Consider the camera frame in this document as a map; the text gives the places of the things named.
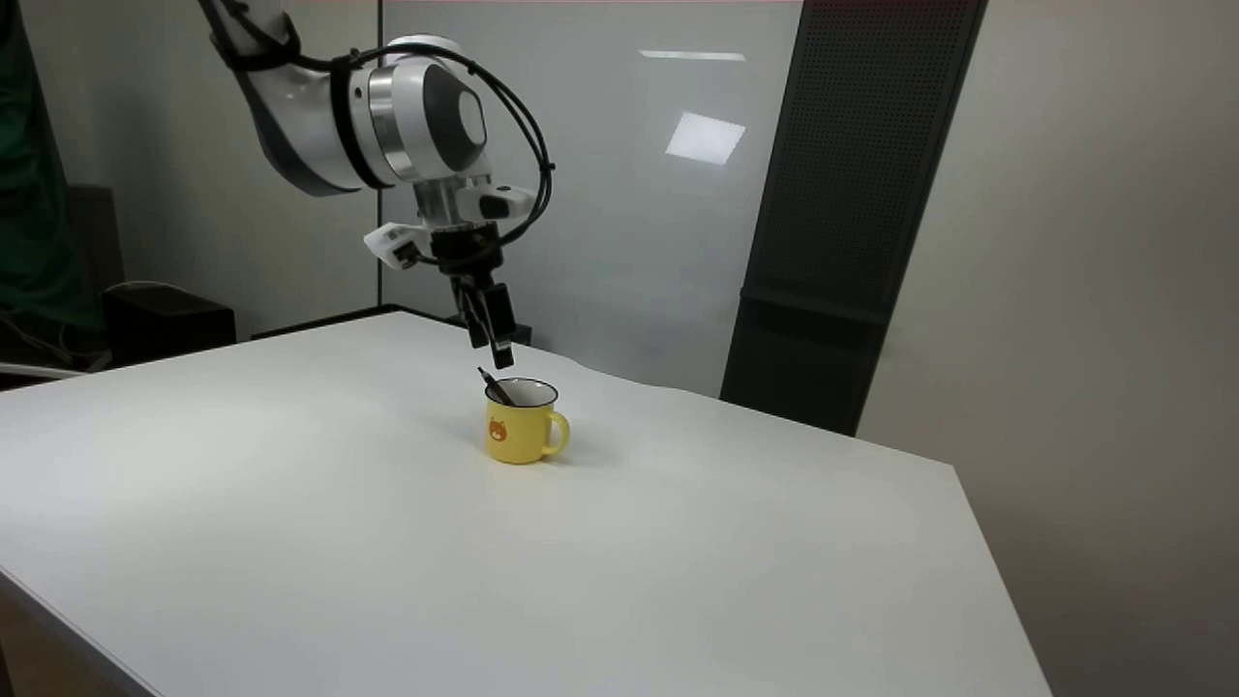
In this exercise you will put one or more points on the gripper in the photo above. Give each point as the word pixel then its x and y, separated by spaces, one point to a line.
pixel 468 250

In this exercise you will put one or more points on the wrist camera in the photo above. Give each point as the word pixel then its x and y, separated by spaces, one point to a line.
pixel 392 242

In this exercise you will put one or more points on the black box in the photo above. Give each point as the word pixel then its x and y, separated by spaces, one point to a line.
pixel 169 324

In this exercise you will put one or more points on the black perforated panel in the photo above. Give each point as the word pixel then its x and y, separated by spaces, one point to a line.
pixel 832 223

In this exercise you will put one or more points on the frosted glass panel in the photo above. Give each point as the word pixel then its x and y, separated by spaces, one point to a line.
pixel 639 223

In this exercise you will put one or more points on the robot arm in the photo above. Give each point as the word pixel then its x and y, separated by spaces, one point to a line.
pixel 310 126

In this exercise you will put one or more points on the green curtain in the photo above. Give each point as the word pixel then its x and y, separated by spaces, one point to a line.
pixel 29 165

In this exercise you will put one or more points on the black pen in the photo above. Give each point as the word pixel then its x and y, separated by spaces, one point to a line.
pixel 494 385

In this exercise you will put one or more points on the yellow mug with bear print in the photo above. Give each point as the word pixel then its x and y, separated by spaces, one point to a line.
pixel 520 436

